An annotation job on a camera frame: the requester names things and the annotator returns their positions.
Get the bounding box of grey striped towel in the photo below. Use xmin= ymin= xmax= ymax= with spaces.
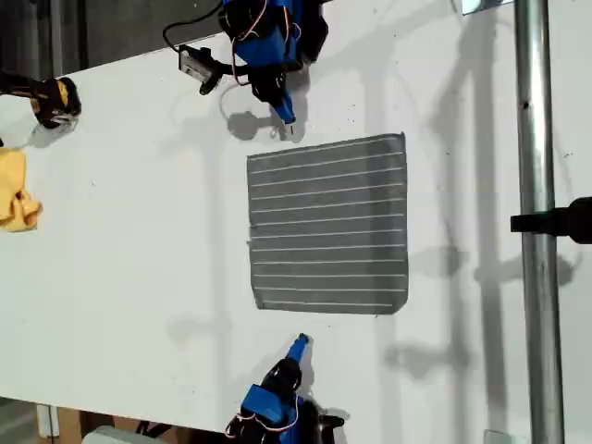
xmin=244 ymin=131 xmax=410 ymax=317

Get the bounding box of white box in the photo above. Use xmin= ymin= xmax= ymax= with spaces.
xmin=81 ymin=425 xmax=150 ymax=444

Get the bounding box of brown cardboard box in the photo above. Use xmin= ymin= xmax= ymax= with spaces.
xmin=55 ymin=407 xmax=140 ymax=438

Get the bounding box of yellow cloth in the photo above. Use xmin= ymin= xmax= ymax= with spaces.
xmin=0 ymin=146 xmax=44 ymax=232

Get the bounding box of black clamp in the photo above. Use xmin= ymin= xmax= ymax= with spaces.
xmin=510 ymin=196 xmax=592 ymax=245

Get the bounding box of gripper camera stalk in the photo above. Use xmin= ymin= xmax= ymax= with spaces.
xmin=198 ymin=59 xmax=253 ymax=97

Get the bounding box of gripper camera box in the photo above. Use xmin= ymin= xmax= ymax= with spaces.
xmin=178 ymin=43 xmax=215 ymax=80
xmin=314 ymin=401 xmax=349 ymax=444

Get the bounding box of gripper camera cable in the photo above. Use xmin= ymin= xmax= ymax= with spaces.
xmin=161 ymin=0 xmax=224 ymax=53

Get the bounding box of steel post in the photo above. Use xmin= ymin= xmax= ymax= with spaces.
xmin=513 ymin=0 xmax=566 ymax=444

